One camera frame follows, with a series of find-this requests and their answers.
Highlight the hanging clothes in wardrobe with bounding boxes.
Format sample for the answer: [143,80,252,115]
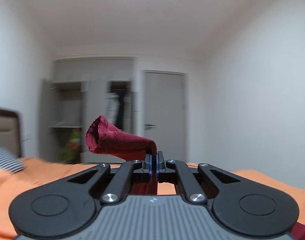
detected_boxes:
[104,93,131,132]

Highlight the blue checkered pillow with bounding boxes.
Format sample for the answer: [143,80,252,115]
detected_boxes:
[0,147,25,173]

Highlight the grey open wardrobe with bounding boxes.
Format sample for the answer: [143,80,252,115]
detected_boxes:
[39,58,133,163]

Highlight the colourful bag in wardrobe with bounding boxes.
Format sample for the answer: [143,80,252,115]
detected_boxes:
[60,128,82,164]

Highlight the black door handle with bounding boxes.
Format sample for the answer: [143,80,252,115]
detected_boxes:
[144,124,156,131]

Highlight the brown padded headboard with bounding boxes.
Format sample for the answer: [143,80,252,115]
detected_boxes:
[0,109,22,157]

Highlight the orange bed sheet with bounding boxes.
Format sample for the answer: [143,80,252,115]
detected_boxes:
[0,158,305,239]

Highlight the grey room door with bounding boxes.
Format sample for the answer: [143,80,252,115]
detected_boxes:
[144,71,187,161]

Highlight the dark red knit garment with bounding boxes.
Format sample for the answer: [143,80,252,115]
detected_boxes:
[85,115,158,195]

